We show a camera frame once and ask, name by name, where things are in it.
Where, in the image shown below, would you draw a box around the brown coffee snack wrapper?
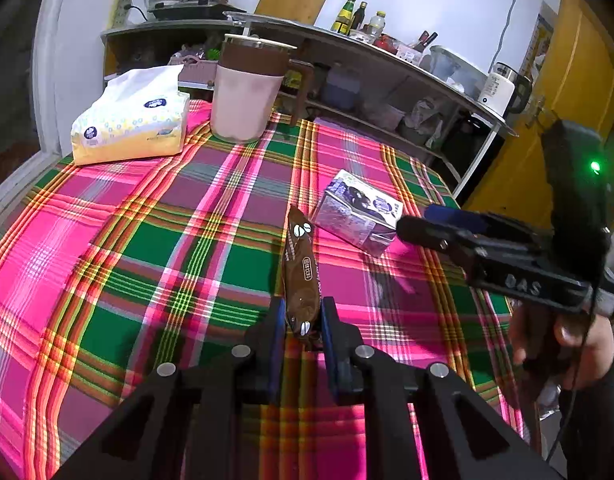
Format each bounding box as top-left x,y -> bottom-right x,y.
283,205 -> 321,351

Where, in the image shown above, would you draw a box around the metal kitchen shelf counter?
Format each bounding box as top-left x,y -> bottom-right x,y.
101,12 -> 515,200

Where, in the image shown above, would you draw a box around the person's right hand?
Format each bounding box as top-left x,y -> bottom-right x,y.
508,304 -> 614,390

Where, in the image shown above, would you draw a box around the blueberry milk drink carton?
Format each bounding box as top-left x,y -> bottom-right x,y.
311,170 -> 403,258

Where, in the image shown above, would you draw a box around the white electric kettle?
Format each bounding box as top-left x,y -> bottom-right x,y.
478,62 -> 533,117

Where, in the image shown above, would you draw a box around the clear plastic storage container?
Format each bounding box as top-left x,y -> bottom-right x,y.
429,46 -> 487,100

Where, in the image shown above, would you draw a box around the plaid pink green tablecloth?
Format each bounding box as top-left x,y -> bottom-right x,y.
0,101 -> 528,479

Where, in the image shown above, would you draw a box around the yellow wooden door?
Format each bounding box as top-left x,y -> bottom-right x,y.
464,0 -> 614,228

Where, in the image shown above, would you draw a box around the clear condiment bottle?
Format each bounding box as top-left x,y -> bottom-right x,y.
367,11 -> 385,42

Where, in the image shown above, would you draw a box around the dark soy sauce bottle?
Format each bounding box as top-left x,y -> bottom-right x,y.
349,1 -> 367,30

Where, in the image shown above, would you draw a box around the green yellow oil bottle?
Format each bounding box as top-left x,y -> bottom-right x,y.
330,0 -> 356,36

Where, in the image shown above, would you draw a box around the pink brown lidded jug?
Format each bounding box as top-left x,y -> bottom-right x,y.
211,34 -> 315,144

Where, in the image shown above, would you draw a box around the tissue paper pack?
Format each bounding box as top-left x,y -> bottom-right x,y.
70,65 -> 190,166

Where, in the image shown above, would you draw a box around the wall power strip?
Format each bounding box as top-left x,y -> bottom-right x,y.
107,0 -> 132,29

